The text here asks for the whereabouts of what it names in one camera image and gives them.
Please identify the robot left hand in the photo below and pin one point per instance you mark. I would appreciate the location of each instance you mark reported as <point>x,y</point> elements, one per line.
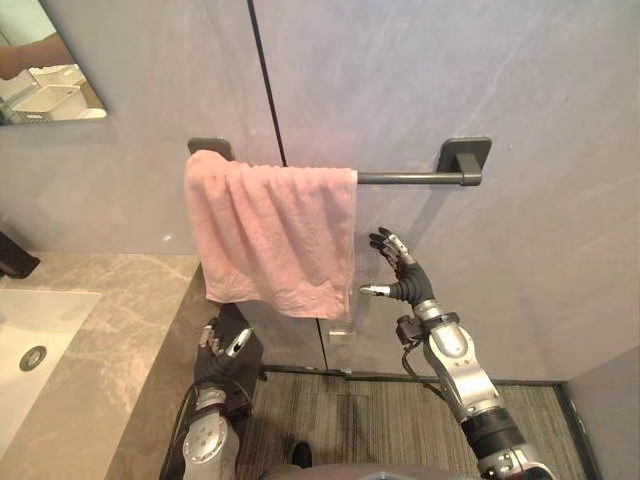
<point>212,367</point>

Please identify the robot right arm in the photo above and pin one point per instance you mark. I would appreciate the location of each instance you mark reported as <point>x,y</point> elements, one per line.
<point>465,380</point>

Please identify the dark robot foot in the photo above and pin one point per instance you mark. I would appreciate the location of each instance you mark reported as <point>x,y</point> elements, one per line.
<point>301,454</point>

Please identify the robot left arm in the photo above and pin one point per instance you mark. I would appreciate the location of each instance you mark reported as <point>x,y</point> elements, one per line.
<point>207,445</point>

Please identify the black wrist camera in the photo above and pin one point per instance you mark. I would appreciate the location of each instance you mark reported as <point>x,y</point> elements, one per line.
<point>410,330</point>
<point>240,405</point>

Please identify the black faucet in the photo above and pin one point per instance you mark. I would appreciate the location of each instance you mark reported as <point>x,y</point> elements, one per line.
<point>15,257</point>

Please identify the black floor rail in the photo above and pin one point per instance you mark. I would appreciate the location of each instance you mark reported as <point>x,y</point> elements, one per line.
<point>400,376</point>

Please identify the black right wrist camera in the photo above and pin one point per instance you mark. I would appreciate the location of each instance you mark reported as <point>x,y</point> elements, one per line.
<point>410,330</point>

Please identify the clear wall bracket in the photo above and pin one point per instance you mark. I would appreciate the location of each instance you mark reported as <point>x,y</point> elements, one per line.
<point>342,334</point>

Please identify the white sink basin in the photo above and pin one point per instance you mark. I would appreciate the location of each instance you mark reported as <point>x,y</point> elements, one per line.
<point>35,320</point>

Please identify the pink towel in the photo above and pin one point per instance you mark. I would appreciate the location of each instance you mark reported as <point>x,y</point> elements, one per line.
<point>275,235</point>

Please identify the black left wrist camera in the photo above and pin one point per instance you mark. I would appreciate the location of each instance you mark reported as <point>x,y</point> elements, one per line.
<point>240,405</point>

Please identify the black towel bar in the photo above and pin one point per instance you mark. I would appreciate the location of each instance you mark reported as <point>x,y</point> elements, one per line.
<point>410,177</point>

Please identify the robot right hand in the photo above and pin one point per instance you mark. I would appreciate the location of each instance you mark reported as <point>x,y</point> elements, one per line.
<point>412,282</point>

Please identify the grey robot body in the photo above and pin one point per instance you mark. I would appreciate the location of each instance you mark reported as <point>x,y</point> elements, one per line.
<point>375,472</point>

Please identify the metal sink drain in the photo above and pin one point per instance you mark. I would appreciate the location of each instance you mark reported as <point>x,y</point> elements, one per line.
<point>32,358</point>

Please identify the wall mirror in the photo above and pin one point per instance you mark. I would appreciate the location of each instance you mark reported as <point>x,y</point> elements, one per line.
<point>45,65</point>

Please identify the black wall trim strip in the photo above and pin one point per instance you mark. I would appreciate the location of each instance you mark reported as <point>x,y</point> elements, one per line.
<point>270,100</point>

